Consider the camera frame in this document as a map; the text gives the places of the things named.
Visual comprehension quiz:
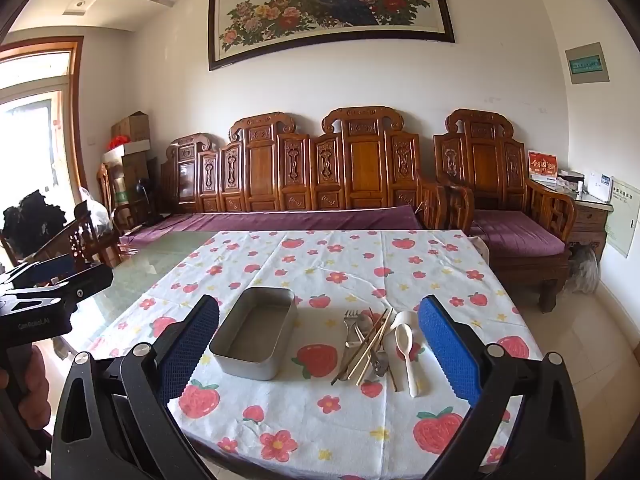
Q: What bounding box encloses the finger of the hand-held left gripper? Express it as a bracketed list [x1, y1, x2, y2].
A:
[0, 262, 115, 307]
[0, 254, 77, 287]

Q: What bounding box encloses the white tissue box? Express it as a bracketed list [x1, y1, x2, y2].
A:
[555, 170, 586, 194]

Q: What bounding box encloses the wooden side table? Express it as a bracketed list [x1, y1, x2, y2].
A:
[567, 195, 614, 262]

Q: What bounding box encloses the wooden door frame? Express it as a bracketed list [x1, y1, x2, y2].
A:
[0, 36, 87, 211]

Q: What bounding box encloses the carved wooden armchair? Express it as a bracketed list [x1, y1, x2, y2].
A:
[432, 108, 579, 314]

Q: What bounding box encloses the flat white box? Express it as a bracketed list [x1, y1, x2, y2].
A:
[103, 140, 151, 164]

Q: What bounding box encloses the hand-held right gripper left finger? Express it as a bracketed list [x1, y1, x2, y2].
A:
[52, 294, 221, 480]

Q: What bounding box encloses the framed peacock flower painting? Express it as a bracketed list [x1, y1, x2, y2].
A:
[207, 0, 456, 72]

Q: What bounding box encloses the person's left hand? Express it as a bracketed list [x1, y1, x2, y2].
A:
[0, 355, 52, 443]

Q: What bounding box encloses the grey electrical panel cover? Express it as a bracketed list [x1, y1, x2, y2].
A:
[565, 42, 611, 85]

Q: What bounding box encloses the strawberry flower print tablecloth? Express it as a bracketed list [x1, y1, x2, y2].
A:
[87, 230, 546, 466]

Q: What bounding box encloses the clear plastic bag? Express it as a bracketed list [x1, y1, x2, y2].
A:
[569, 246, 601, 294]

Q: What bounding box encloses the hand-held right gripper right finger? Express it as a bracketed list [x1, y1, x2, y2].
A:
[417, 295, 586, 480]

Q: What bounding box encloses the carved wooden chair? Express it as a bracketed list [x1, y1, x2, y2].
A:
[30, 200, 122, 271]

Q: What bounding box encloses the black desk lamp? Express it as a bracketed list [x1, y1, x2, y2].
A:
[134, 177, 162, 226]

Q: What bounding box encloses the white electronic device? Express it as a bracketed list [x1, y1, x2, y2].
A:
[585, 172, 614, 202]

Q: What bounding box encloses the dark wooden chopstick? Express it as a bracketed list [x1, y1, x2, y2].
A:
[369, 307, 398, 393]

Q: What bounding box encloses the long purple bench cushion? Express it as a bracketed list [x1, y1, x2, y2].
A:
[119, 204, 427, 248]

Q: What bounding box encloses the rectangular metal tin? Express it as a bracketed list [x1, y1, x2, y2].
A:
[209, 287, 299, 382]

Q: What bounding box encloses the translucent plastic bag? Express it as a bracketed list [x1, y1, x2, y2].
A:
[79, 186, 114, 235]

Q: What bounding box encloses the purple armchair cushion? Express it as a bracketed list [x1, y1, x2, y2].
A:
[470, 209, 569, 259]

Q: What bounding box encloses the carved wooden sofa bench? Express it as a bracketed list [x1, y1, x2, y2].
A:
[160, 106, 475, 233]

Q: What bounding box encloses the black cloth pile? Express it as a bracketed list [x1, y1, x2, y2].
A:
[2, 189, 67, 262]

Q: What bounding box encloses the large brown cardboard box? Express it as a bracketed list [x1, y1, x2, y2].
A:
[116, 152, 162, 207]

